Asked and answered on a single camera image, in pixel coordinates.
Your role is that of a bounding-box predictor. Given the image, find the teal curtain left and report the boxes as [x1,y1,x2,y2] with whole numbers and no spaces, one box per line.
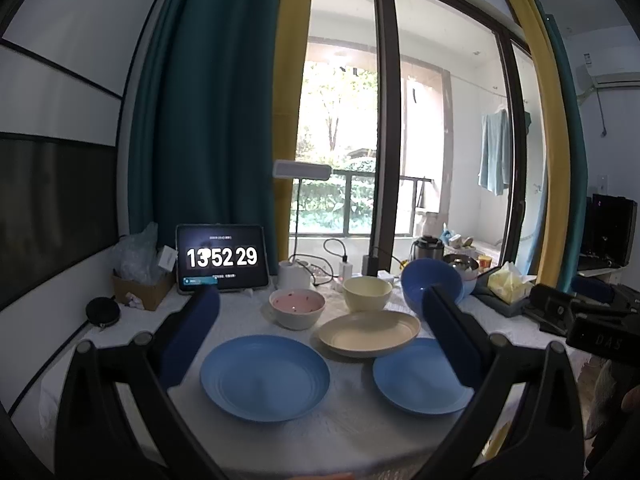
[127,0,280,270]

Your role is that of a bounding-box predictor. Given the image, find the cream plate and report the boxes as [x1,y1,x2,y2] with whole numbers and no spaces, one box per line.
[318,311,421,359]

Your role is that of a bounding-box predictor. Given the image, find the white small box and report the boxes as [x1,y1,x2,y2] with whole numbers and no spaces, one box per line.
[157,246,178,273]

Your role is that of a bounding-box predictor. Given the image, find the black charger adapter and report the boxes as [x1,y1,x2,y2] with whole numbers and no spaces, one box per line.
[361,255,378,276]

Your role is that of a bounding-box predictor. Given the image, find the yellow curtain right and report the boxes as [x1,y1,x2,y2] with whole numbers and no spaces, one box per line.
[508,0,570,287]

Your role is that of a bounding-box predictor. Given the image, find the black round pouch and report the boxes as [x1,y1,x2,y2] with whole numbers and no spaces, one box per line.
[85,297,120,328]

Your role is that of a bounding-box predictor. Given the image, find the large dark blue bowl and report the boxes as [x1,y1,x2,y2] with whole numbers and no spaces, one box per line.
[400,258,464,321]

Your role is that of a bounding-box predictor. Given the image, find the white charger adapter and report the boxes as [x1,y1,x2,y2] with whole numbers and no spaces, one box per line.
[337,255,352,283]

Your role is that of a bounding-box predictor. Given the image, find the cream bowl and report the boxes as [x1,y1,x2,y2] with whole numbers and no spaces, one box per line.
[343,276,393,312]

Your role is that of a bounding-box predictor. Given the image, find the white desk lamp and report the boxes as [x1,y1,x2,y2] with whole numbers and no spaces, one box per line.
[272,159,332,290]

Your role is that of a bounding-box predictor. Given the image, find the cardboard box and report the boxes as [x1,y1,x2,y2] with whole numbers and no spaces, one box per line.
[112,273,174,311]

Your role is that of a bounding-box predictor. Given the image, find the black monitor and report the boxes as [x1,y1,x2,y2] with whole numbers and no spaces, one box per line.
[578,194,638,271]

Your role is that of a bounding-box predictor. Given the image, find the yellow curtain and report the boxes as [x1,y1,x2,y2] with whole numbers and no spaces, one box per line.
[271,0,317,264]
[508,0,570,287]

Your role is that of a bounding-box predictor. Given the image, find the yellow tissue pack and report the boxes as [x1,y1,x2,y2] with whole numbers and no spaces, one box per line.
[487,262,537,304]

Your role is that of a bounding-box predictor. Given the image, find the pink strawberry bowl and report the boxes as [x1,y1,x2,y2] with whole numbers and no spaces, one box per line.
[269,289,326,330]

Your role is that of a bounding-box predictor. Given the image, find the clear plastic bag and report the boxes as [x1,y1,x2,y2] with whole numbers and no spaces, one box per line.
[112,222,162,286]

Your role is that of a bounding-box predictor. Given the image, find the stainless steel tumbler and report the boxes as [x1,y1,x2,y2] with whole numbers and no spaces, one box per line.
[411,235,445,260]

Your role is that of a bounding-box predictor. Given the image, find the yellow curtain left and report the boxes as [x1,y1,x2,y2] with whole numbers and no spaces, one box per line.
[271,0,317,264]

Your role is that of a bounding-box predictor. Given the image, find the tablet showing clock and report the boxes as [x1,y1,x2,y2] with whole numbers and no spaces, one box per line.
[175,224,270,294]

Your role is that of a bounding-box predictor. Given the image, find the light blue plate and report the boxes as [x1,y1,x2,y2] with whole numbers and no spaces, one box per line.
[200,335,331,424]
[372,338,474,416]

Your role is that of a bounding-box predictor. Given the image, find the air conditioner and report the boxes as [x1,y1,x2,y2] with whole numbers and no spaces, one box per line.
[576,46,640,91]

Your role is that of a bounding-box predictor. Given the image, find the hanging light blue towel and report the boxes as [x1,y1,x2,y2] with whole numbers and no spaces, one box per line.
[478,108,512,196]

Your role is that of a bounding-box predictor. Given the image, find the stacked pastel bowls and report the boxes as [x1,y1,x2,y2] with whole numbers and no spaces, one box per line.
[444,254,480,298]

